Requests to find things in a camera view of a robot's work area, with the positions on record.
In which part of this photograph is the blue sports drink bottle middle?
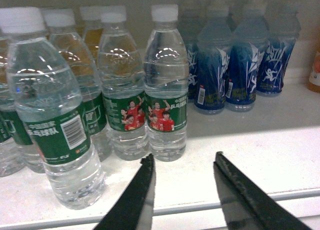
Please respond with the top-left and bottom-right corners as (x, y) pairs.
(225, 0), (268, 112)

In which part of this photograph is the water bottle green label leftmost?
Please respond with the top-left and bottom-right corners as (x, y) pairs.
(143, 4), (189, 162)

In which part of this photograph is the blue sports drink bottle left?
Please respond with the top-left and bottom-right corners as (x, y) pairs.
(194, 0), (233, 115)

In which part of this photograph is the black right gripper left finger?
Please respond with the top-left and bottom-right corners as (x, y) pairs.
(95, 154), (156, 230)

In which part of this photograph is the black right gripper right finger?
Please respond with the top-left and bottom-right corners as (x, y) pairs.
(213, 151), (318, 230)

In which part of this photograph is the blue sports drink bottle right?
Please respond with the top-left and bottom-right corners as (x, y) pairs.
(256, 0), (301, 97)

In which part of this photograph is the blue sports drink bottle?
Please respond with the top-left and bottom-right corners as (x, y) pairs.
(225, 0), (268, 112)
(256, 0), (301, 97)
(194, 0), (233, 115)

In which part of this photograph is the water bottle team picture label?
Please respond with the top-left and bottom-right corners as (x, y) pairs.
(97, 11), (148, 161)

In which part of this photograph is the water bottle barcode label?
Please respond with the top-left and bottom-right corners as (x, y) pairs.
(42, 8), (112, 162)

